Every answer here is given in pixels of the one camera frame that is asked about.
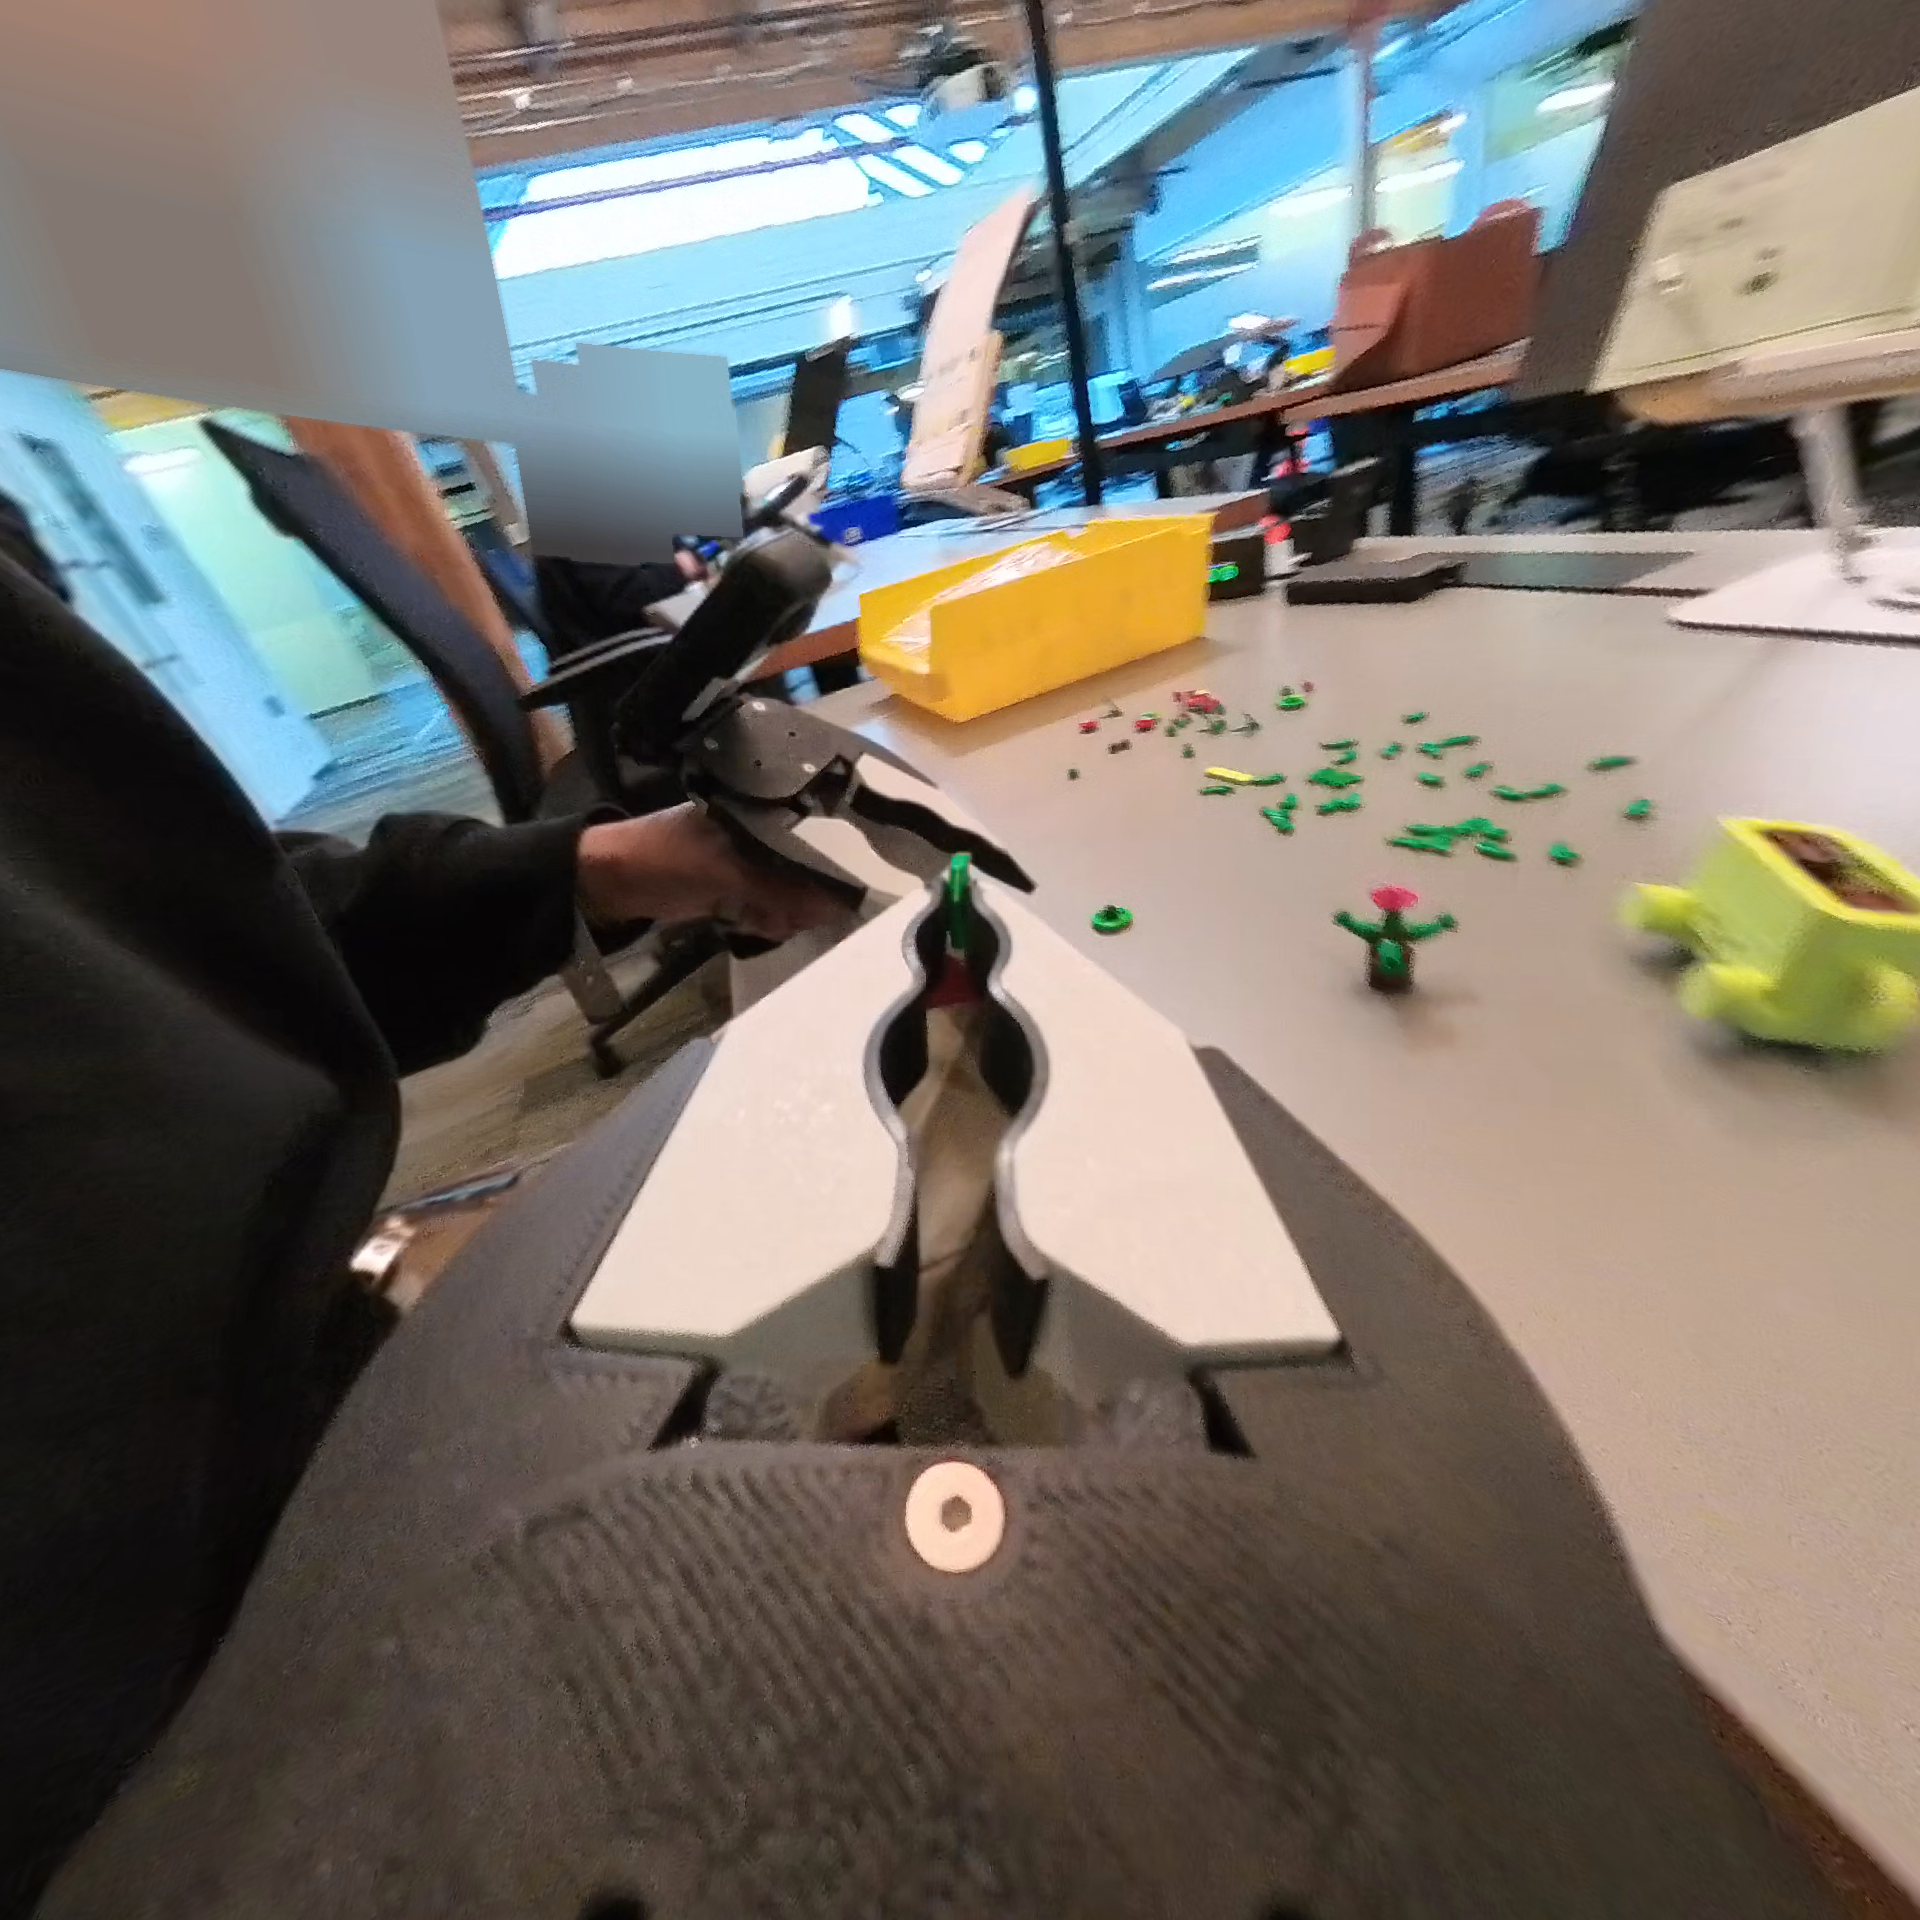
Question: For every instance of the person's left forearm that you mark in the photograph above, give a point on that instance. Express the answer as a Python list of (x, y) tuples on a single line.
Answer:
[(452, 916)]

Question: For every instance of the brown pot flower assembly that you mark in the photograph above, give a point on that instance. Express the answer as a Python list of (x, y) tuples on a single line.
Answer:
[(1392, 947)]

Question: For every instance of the white printed sign board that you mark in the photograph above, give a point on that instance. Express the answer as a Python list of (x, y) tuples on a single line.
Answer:
[(962, 358)]

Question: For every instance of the building instruction booklet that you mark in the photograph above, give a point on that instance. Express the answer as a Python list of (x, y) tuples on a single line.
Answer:
[(1770, 256)]

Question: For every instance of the black divider panel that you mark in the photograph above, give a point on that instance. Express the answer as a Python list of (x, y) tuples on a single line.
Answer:
[(1652, 149)]

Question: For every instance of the scattered green leaf pieces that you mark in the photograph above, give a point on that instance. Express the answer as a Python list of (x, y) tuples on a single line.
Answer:
[(1453, 831)]

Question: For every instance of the person's black jacket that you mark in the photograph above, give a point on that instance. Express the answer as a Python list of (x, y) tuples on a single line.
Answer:
[(165, 1123)]

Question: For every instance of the black office chair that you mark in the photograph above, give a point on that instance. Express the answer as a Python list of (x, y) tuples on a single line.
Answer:
[(404, 630)]

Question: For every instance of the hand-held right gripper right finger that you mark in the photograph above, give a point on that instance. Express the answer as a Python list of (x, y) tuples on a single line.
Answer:
[(1170, 1184)]

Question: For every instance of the person's left hand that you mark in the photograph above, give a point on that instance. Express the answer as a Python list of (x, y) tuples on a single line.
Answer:
[(674, 878)]

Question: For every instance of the yellow storage bin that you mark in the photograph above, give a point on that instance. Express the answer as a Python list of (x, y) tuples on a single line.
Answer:
[(1035, 630)]

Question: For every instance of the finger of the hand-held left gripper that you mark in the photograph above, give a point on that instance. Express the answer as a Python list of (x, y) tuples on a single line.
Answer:
[(946, 838), (870, 864)]

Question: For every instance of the lime green planter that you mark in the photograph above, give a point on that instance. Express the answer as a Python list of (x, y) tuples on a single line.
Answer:
[(1787, 947)]

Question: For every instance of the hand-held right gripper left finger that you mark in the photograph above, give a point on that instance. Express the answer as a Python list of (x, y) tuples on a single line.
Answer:
[(734, 1184)]

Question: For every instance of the long wooden desk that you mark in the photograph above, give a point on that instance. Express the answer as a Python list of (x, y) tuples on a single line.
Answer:
[(1277, 414)]

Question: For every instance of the black pole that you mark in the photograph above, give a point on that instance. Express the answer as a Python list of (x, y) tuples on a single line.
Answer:
[(1066, 256)]

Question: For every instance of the green curved leaf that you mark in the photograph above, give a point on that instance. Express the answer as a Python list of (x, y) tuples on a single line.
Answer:
[(955, 891)]

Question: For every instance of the cluster of small flower parts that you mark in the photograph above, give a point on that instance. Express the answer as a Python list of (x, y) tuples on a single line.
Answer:
[(1193, 705)]

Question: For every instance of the black electronic box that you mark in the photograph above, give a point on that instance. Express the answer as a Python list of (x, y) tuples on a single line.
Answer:
[(1373, 577)]

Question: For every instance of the brown cardboard box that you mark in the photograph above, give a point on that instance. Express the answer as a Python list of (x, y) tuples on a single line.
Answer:
[(1440, 298)]

